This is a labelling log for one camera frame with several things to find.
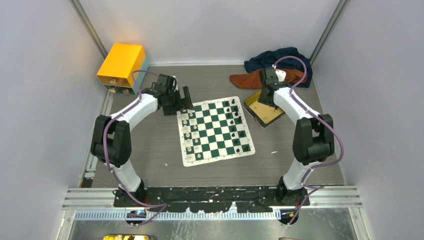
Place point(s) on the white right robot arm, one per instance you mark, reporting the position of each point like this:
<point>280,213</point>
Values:
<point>313,142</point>

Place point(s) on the green white chess mat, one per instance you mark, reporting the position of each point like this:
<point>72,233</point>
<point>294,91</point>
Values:
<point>205,134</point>

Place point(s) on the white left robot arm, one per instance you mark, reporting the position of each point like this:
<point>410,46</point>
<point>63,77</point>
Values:
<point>111,140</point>

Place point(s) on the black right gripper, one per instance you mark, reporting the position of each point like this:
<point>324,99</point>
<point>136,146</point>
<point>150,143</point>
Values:
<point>263,100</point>

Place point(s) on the aluminium wall rail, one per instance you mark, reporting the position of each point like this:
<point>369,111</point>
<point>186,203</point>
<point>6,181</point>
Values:
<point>87,23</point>
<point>333,20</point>

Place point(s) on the orange brown cloth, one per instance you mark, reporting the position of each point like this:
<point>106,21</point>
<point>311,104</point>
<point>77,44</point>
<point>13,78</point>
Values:
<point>251,81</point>

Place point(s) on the dark blue cloth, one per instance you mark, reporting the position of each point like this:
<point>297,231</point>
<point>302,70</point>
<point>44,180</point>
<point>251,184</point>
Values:
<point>286,58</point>

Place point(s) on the gold metal tin tray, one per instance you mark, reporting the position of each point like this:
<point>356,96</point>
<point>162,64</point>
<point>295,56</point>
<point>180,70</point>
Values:
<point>263,114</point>

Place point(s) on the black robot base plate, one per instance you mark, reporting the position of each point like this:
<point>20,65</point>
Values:
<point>247,199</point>

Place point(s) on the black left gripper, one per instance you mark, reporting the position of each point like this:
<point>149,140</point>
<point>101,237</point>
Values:
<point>184,103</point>

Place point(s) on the yellow teal drawer box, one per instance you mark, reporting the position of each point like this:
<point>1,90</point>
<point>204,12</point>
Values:
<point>123,69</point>

